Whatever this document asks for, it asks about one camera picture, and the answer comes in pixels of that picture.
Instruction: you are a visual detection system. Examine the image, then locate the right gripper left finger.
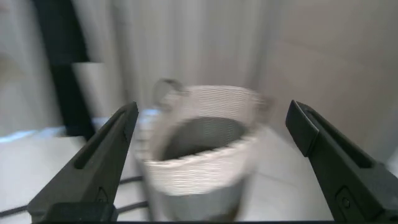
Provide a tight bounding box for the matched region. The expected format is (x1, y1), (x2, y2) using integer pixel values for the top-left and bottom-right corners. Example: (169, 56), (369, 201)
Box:
(27, 101), (139, 222)

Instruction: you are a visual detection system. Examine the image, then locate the white curtain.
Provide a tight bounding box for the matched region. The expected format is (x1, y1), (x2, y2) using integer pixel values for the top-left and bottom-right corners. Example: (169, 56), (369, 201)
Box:
(0, 0), (274, 138)

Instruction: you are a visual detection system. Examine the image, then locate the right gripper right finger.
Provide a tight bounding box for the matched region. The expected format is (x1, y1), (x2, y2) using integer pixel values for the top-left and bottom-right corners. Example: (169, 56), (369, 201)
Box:
(285, 100), (398, 222)

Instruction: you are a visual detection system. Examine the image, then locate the black clothes rack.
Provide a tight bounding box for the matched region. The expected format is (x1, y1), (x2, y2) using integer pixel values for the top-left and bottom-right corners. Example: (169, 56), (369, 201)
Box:
(0, 0), (150, 218)

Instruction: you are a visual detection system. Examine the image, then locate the white laundry basket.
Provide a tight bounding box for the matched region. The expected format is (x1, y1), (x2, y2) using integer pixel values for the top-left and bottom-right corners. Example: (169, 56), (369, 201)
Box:
(133, 77), (276, 222)

